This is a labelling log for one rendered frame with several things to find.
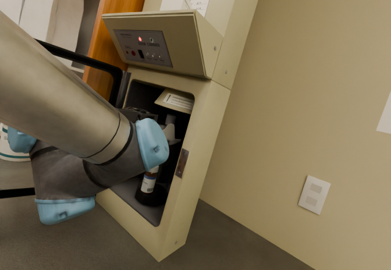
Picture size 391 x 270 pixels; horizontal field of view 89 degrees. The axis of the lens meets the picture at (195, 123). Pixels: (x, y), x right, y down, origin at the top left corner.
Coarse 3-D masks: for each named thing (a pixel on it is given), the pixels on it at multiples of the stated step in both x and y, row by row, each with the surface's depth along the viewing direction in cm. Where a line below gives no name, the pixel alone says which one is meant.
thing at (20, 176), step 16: (64, 48) 50; (64, 64) 51; (80, 64) 53; (96, 80) 57; (112, 80) 60; (0, 128) 46; (0, 144) 46; (0, 160) 47; (16, 160) 49; (0, 176) 48; (16, 176) 50; (32, 176) 52
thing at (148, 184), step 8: (176, 144) 58; (176, 152) 59; (168, 160) 57; (152, 168) 57; (160, 168) 57; (168, 168) 58; (144, 176) 58; (152, 176) 57; (160, 176) 57; (168, 176) 59; (144, 184) 58; (152, 184) 57; (160, 184) 58; (168, 184) 61; (144, 192) 58; (152, 192) 58; (160, 192) 59
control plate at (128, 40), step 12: (120, 36) 53; (132, 36) 50; (144, 36) 47; (156, 36) 45; (132, 48) 53; (144, 48) 50; (156, 48) 47; (132, 60) 57; (144, 60) 53; (156, 60) 50; (168, 60) 47
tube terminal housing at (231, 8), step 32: (160, 0) 57; (224, 0) 45; (256, 0) 52; (224, 32) 45; (224, 64) 48; (224, 96) 52; (192, 128) 47; (192, 160) 49; (192, 192) 53; (128, 224) 57; (160, 224) 51; (160, 256) 50
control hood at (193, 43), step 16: (112, 16) 50; (128, 16) 46; (144, 16) 43; (160, 16) 40; (176, 16) 38; (192, 16) 36; (112, 32) 54; (176, 32) 40; (192, 32) 38; (208, 32) 40; (176, 48) 43; (192, 48) 41; (208, 48) 41; (144, 64) 55; (176, 64) 47; (192, 64) 44; (208, 64) 43
